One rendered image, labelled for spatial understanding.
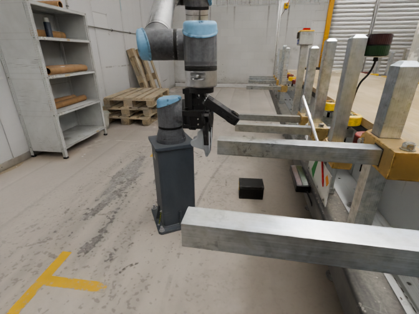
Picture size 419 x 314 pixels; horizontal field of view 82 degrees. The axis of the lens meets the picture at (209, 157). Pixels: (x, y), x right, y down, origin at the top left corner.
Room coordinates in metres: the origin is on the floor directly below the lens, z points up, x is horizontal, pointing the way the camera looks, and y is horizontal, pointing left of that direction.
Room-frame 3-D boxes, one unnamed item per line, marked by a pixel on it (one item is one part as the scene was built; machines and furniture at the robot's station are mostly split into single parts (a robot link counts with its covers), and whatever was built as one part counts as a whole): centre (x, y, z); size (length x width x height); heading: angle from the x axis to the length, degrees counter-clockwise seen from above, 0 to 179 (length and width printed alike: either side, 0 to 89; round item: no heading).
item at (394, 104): (0.44, -0.33, 0.86); 0.04 x 0.04 x 0.48; 80
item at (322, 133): (0.91, -0.42, 0.84); 0.14 x 0.06 x 0.05; 170
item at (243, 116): (1.16, -0.36, 0.82); 0.44 x 0.03 x 0.04; 80
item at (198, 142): (0.70, 0.03, 0.86); 0.06 x 0.03 x 0.09; 80
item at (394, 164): (0.42, -0.33, 0.95); 0.14 x 0.06 x 0.05; 170
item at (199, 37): (0.72, 0.02, 1.13); 0.10 x 0.09 x 0.12; 3
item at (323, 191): (0.72, -0.36, 0.75); 0.26 x 0.01 x 0.10; 170
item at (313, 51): (1.18, -0.46, 0.90); 0.04 x 0.04 x 0.48; 80
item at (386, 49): (0.68, -0.42, 1.12); 0.06 x 0.06 x 0.02
